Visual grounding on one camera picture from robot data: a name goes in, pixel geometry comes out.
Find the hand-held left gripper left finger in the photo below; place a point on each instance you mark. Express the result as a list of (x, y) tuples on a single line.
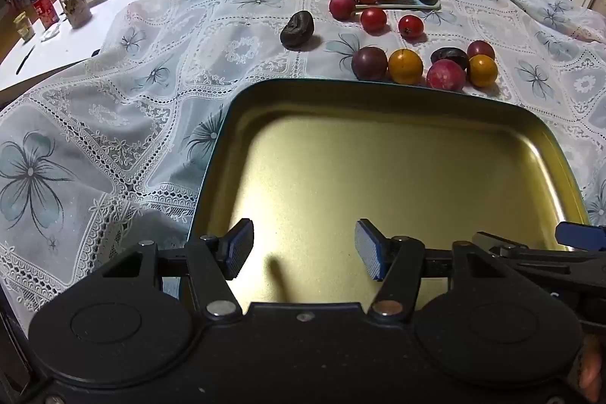
[(239, 244)]

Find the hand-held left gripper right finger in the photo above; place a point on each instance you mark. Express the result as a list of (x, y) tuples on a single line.
[(367, 248)]

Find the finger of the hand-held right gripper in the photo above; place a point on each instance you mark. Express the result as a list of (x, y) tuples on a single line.
[(554, 274), (580, 236)]

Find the gold metal tray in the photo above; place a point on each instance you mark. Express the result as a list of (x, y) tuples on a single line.
[(378, 177)]

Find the pink red radish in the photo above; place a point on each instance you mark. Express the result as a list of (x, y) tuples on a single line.
[(342, 6), (446, 76)]

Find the person's right hand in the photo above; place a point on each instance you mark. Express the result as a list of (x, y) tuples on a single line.
[(592, 368)]

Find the floral lace tablecloth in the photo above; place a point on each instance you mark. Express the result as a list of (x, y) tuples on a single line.
[(118, 124)]

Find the small orange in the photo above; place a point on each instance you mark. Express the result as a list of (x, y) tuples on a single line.
[(483, 71), (405, 67)]

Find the dark purple plum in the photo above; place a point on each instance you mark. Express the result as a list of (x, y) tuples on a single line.
[(449, 56)]

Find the red plum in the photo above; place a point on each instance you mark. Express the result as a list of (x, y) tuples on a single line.
[(481, 49)]

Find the dark wrinkled fruit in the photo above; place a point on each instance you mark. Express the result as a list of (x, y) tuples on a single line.
[(297, 30)]

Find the black pen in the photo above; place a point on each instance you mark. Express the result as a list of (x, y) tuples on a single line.
[(26, 59)]

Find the glass jar with dark lid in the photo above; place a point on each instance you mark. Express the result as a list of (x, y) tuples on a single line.
[(75, 9)]

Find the red can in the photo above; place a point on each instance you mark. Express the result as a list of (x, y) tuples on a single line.
[(45, 9)]

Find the small glass jar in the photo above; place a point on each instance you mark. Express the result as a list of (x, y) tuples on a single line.
[(23, 26)]

